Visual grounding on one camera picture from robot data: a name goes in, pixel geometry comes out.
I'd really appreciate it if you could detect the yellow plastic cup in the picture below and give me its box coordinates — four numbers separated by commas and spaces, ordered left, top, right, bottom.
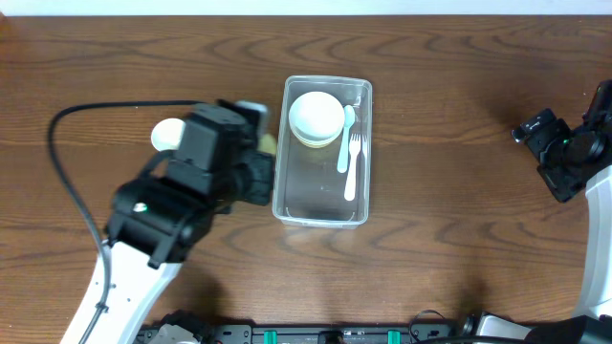
258, 134, 277, 156

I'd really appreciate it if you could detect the white plastic cup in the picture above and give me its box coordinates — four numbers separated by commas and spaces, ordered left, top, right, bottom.
150, 118, 186, 151

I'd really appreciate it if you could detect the yellow plastic bowl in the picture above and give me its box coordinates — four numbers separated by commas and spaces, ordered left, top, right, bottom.
293, 132, 339, 149

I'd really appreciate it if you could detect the white plastic bowl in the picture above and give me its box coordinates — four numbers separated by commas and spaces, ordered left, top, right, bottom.
289, 91, 344, 140

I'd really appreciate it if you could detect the mint green plastic spoon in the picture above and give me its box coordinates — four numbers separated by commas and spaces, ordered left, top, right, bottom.
337, 105, 356, 174

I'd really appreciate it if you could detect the pink plastic fork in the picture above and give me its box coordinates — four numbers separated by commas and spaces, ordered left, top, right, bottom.
344, 134, 361, 202

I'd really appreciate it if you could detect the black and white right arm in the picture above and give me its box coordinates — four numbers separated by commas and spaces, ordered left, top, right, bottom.
458, 107, 611, 343

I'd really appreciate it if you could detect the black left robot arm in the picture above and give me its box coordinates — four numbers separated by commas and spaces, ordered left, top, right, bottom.
47, 99, 274, 343

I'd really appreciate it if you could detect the clear plastic storage container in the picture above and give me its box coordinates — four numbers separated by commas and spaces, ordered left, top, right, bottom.
273, 75, 373, 229

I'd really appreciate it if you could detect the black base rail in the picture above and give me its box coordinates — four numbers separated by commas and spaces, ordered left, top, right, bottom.
135, 322, 455, 344

